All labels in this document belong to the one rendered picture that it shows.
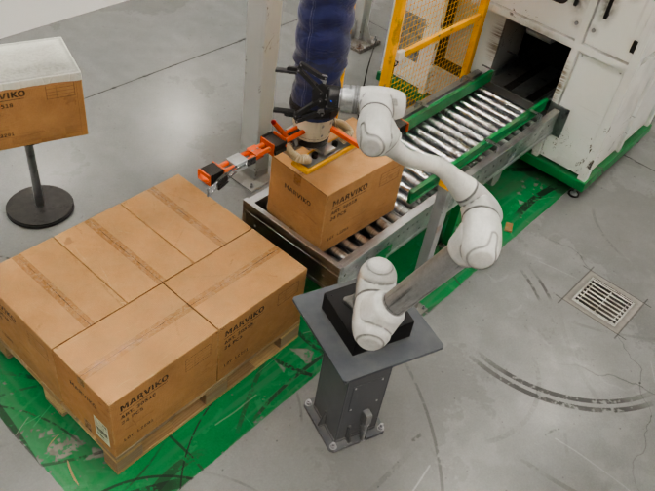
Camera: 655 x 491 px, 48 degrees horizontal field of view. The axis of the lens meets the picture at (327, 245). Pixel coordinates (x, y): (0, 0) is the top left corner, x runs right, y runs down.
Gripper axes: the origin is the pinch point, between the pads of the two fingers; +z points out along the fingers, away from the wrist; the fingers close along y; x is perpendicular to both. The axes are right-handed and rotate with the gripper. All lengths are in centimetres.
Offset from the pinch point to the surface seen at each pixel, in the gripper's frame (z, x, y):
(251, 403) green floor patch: 10, -43, -184
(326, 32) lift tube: -9, -67, 1
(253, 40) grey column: 43, -203, -48
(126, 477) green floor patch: 58, 7, -190
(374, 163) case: -37, -115, -76
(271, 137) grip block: 11, -68, -48
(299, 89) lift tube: 1, -76, -27
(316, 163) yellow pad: -10, -74, -60
